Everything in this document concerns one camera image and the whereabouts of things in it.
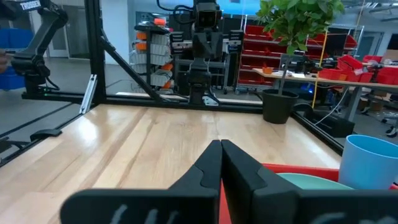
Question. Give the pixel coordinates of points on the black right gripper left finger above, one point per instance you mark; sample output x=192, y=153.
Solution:
x=186, y=205

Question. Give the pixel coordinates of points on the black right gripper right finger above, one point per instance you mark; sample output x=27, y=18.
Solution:
x=264, y=202

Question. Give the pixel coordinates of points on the mint green plate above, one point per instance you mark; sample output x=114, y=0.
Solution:
x=311, y=182

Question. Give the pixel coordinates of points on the blue plastic cup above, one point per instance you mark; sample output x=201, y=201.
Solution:
x=367, y=165

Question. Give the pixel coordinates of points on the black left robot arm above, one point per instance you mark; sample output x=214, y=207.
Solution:
x=199, y=81

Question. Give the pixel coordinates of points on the black Trossen-labelled robot arm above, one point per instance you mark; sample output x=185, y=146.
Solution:
x=40, y=37

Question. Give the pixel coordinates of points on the red plastic tray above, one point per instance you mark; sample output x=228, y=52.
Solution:
x=311, y=170

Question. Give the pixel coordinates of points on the rack with orange white bins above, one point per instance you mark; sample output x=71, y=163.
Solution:
x=158, y=46

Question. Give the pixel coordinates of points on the red bin shelving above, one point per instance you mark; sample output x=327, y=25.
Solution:
x=255, y=46

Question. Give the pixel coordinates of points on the green leafy potted tree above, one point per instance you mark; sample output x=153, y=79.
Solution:
x=295, y=18

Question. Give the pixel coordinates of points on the black plant pot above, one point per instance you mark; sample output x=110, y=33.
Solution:
x=278, y=107

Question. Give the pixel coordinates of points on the red storage bin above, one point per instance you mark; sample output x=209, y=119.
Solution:
x=331, y=74
x=387, y=76
x=349, y=63

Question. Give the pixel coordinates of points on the wooden workbench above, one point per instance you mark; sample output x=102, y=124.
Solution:
x=342, y=81

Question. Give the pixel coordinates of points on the black rubber pad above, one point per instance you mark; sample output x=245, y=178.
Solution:
x=45, y=134

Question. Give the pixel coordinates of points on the cardboard box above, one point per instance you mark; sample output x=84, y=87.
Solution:
x=391, y=56

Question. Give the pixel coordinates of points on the blue storage bins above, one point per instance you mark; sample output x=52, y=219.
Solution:
x=12, y=39

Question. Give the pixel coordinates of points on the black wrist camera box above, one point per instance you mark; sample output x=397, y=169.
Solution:
x=207, y=17

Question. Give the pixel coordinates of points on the black aluminium table frame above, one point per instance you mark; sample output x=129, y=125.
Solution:
x=94, y=46

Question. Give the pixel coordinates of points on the silver metal bracket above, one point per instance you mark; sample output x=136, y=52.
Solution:
x=88, y=93

